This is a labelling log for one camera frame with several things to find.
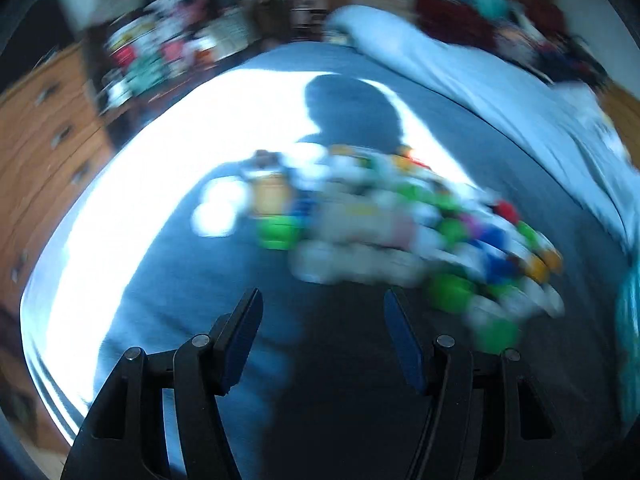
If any dark red blanket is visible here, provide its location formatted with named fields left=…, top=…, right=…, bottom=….
left=417, top=0, right=501, bottom=51

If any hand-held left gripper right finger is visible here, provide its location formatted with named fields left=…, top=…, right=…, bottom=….
left=383, top=287, right=585, bottom=480

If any light blue duvet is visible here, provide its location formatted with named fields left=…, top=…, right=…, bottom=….
left=325, top=5, right=640, bottom=256

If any teal plastic basket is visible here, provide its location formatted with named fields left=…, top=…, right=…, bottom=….
left=615, top=275, right=640, bottom=426

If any white crumpled quilt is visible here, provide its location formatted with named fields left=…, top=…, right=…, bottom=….
left=555, top=82, right=640, bottom=171

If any teal plastic bag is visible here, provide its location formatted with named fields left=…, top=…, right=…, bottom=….
left=460, top=0, right=511, bottom=16

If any wooden headboard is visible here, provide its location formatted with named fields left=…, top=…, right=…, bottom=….
left=600, top=85, right=640, bottom=166

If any wooden chest of drawers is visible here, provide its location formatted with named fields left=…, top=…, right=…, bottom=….
left=0, top=42, right=118, bottom=321

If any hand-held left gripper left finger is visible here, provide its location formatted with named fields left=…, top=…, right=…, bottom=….
left=60, top=287, right=265, bottom=480

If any heap of mixed clothes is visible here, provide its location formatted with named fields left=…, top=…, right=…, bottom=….
left=495, top=0, right=616, bottom=86

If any dark blue bed sheet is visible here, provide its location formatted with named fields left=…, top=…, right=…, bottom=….
left=20, top=42, right=631, bottom=461

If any heap of bags and clothes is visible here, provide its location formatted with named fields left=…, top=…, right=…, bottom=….
left=87, top=0, right=261, bottom=111

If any black television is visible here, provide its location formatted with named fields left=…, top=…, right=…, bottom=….
left=5, top=0, right=83, bottom=81

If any pile of plastic bottle caps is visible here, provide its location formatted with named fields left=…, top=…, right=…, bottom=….
left=192, top=142, right=566, bottom=353

